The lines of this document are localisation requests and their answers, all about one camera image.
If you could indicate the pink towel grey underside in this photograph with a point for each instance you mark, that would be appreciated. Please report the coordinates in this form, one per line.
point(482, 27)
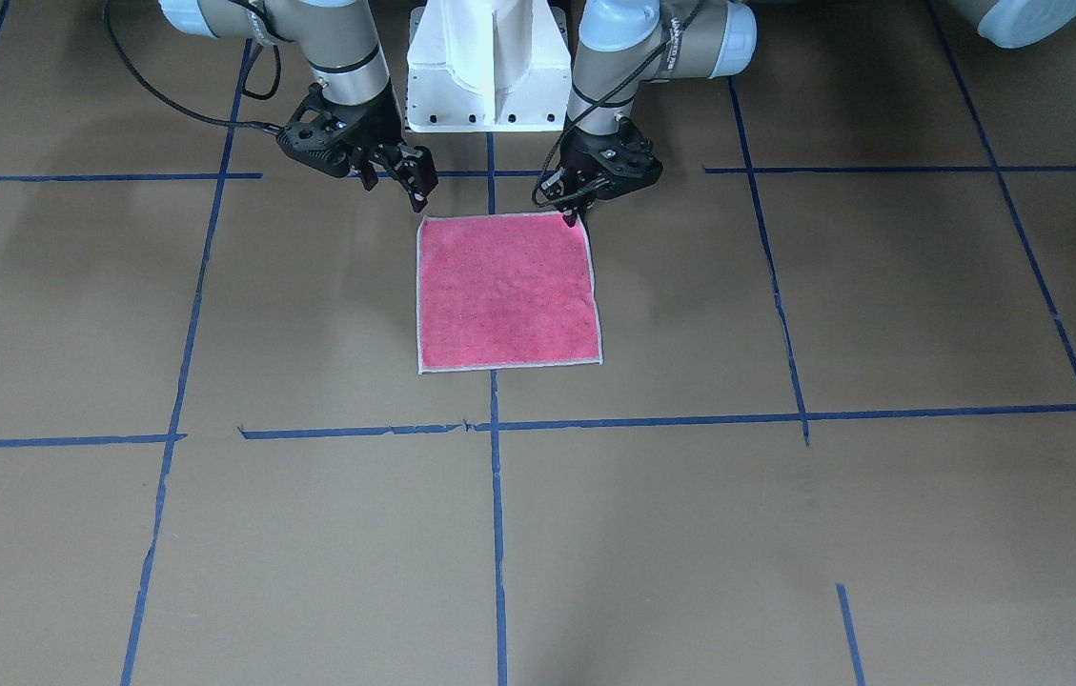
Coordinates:
point(505, 291)

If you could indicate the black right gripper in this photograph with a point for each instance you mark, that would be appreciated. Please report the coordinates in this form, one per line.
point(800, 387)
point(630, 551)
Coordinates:
point(375, 126)

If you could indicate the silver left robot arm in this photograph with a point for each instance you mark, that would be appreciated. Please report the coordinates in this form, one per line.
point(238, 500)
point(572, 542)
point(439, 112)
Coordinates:
point(623, 44)

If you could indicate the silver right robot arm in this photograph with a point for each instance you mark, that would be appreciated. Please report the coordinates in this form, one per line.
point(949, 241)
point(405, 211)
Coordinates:
point(339, 40)

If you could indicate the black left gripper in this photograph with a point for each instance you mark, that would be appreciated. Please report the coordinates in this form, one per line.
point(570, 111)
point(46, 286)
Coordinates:
point(587, 151)

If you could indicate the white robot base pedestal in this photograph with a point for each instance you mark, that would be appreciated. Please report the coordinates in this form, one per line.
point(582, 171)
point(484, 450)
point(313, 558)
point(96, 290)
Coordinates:
point(487, 66)

